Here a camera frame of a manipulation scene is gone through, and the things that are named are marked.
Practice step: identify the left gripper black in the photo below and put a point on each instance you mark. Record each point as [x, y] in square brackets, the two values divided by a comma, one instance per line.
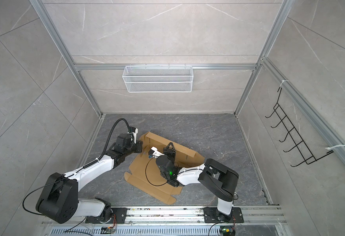
[139, 144]

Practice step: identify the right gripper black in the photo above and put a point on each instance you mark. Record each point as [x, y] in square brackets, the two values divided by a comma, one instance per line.
[168, 153]

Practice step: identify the brown cardboard box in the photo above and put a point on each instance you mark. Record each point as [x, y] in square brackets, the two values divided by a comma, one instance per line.
[144, 172]

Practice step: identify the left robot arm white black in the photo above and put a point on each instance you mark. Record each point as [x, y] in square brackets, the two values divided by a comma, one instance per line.
[59, 199]

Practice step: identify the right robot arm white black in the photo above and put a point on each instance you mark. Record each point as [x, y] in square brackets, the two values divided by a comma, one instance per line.
[216, 177]

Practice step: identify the white wire mesh basket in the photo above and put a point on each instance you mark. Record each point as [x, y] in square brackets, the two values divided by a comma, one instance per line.
[161, 78]

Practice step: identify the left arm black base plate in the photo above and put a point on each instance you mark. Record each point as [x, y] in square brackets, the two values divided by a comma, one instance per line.
[109, 216]

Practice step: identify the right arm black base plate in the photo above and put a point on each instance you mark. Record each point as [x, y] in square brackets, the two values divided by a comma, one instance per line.
[212, 215]

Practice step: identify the aluminium mounting rail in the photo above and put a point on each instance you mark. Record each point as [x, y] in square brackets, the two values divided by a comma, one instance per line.
[176, 221]

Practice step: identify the black wire hook rack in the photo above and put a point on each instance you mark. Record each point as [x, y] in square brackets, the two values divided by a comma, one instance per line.
[306, 155]

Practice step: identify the aluminium frame post left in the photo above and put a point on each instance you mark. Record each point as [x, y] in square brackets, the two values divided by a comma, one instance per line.
[55, 36]

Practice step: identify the aluminium frame post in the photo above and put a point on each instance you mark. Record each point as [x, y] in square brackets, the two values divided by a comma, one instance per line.
[286, 6]
[55, 36]

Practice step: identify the aluminium frame post right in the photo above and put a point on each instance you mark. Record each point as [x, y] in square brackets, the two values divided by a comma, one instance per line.
[286, 6]

